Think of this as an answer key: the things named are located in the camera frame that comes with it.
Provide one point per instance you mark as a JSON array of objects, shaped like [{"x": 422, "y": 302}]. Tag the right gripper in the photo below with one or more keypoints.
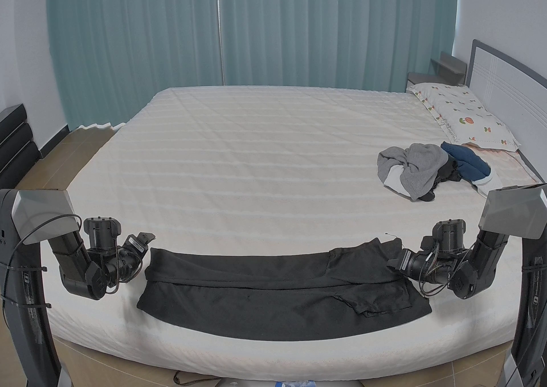
[{"x": 412, "y": 265}]

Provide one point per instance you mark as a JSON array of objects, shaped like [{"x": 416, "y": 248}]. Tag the black chest of drawers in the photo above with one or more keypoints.
[{"x": 15, "y": 142}]

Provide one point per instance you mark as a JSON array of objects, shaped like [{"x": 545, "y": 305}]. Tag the grey bedside table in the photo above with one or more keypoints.
[{"x": 448, "y": 64}]

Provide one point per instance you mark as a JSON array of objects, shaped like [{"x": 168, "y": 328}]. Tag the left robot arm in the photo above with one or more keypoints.
[{"x": 42, "y": 206}]

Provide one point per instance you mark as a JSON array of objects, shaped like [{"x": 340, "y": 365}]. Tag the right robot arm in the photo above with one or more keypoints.
[{"x": 483, "y": 257}]

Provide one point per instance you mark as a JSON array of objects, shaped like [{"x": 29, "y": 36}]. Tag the pile of clothes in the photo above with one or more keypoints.
[{"x": 421, "y": 165}]

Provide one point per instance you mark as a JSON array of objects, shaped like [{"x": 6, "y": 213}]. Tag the bed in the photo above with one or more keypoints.
[{"x": 265, "y": 154}]

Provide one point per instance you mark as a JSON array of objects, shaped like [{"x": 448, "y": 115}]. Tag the blue-green curtain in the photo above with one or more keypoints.
[
  {"x": 136, "y": 35},
  {"x": 333, "y": 13}
]

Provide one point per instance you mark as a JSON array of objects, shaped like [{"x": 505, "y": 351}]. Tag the white printed pillow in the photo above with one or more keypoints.
[{"x": 468, "y": 114}]

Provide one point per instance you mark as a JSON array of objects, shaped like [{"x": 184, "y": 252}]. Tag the black T-shirt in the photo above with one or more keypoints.
[{"x": 265, "y": 291}]

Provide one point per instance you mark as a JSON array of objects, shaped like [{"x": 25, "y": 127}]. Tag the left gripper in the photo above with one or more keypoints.
[{"x": 130, "y": 259}]

